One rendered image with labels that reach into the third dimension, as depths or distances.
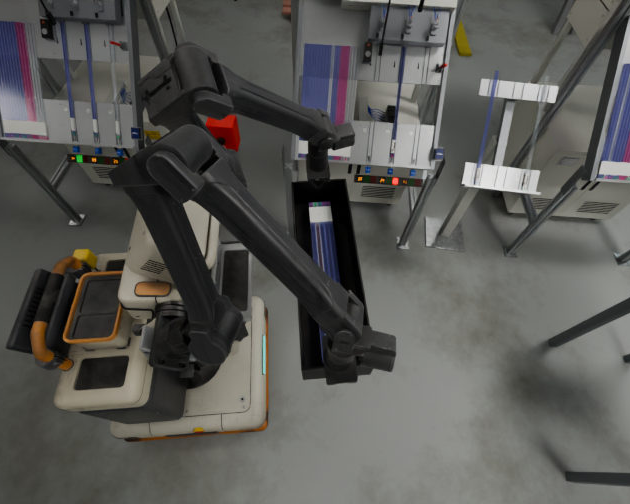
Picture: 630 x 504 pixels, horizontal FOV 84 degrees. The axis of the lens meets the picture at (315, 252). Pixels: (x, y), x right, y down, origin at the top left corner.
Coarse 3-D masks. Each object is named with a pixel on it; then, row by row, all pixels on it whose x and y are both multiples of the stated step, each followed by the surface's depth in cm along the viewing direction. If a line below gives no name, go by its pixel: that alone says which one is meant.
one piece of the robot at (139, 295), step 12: (132, 276) 78; (144, 276) 79; (120, 288) 77; (132, 288) 77; (144, 288) 77; (156, 288) 77; (168, 288) 78; (120, 300) 76; (132, 300) 76; (144, 300) 77; (156, 300) 78; (168, 300) 78; (180, 300) 78; (132, 312) 81; (144, 312) 82; (156, 312) 78; (168, 312) 76; (180, 312) 77
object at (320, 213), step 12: (312, 204) 113; (324, 204) 113; (312, 216) 110; (324, 216) 110; (312, 228) 108; (324, 228) 108; (312, 240) 106; (324, 240) 105; (324, 252) 103; (336, 252) 103; (324, 264) 101; (336, 264) 101; (336, 276) 99
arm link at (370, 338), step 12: (336, 336) 60; (348, 336) 59; (372, 336) 64; (384, 336) 65; (336, 348) 61; (348, 348) 61; (360, 348) 63; (372, 348) 63; (384, 348) 62; (372, 360) 64; (384, 360) 64
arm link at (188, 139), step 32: (192, 128) 49; (128, 160) 46; (192, 160) 46; (128, 192) 50; (160, 192) 50; (160, 224) 54; (192, 256) 58; (192, 288) 61; (192, 320) 66; (192, 352) 69; (224, 352) 67
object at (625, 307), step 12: (624, 300) 153; (600, 312) 166; (612, 312) 159; (624, 312) 154; (588, 324) 172; (600, 324) 167; (564, 336) 188; (576, 336) 183; (576, 480) 159; (588, 480) 153; (600, 480) 147; (612, 480) 141; (624, 480) 136
